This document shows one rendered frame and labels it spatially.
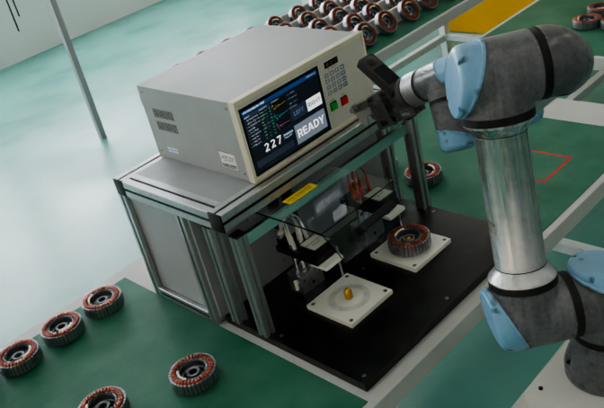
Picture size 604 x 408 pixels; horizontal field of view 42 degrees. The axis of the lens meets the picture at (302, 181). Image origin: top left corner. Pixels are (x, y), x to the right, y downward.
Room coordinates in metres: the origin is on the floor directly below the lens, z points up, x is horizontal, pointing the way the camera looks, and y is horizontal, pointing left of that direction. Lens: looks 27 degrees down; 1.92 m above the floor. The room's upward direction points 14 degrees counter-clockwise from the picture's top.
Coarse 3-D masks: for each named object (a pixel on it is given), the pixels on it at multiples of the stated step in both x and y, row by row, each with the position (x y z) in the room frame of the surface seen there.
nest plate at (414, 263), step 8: (432, 240) 1.72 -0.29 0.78; (440, 240) 1.71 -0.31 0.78; (448, 240) 1.70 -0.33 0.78; (384, 248) 1.74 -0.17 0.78; (432, 248) 1.69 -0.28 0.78; (440, 248) 1.68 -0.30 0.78; (376, 256) 1.72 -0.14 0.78; (384, 256) 1.70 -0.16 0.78; (392, 256) 1.70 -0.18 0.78; (416, 256) 1.67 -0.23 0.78; (424, 256) 1.66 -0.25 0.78; (432, 256) 1.66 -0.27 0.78; (392, 264) 1.68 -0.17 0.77; (400, 264) 1.65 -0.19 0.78; (408, 264) 1.64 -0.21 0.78; (416, 264) 1.63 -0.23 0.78; (424, 264) 1.64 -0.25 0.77
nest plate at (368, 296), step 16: (336, 288) 1.62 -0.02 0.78; (352, 288) 1.60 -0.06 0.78; (368, 288) 1.59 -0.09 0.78; (384, 288) 1.57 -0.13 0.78; (320, 304) 1.57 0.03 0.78; (336, 304) 1.56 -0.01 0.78; (352, 304) 1.54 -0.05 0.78; (368, 304) 1.53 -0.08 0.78; (336, 320) 1.50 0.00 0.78; (352, 320) 1.48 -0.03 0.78
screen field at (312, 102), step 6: (312, 96) 1.76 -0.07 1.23; (318, 96) 1.77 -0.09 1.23; (306, 102) 1.75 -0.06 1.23; (312, 102) 1.76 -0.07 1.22; (318, 102) 1.77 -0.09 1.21; (294, 108) 1.72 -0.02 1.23; (300, 108) 1.73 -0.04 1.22; (306, 108) 1.75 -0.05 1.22; (312, 108) 1.76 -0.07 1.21; (294, 114) 1.72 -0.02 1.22; (300, 114) 1.73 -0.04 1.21
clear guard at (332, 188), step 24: (336, 168) 1.70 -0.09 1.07; (288, 192) 1.64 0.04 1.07; (312, 192) 1.61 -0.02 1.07; (336, 192) 1.58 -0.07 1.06; (360, 192) 1.55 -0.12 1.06; (384, 192) 1.54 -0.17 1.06; (264, 216) 1.56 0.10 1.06; (288, 216) 1.53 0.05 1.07; (312, 216) 1.50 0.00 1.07; (336, 216) 1.48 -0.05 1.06; (360, 216) 1.48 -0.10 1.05; (384, 216) 1.49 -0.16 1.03; (336, 240) 1.41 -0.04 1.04; (360, 240) 1.43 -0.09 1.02
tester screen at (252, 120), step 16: (304, 80) 1.75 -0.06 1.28; (272, 96) 1.69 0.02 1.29; (288, 96) 1.72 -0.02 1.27; (304, 96) 1.75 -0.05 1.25; (256, 112) 1.65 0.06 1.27; (272, 112) 1.68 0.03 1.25; (288, 112) 1.71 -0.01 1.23; (256, 128) 1.65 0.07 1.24; (272, 128) 1.67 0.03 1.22; (288, 128) 1.70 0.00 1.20; (256, 144) 1.64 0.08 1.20; (256, 160) 1.63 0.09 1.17; (272, 160) 1.66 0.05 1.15
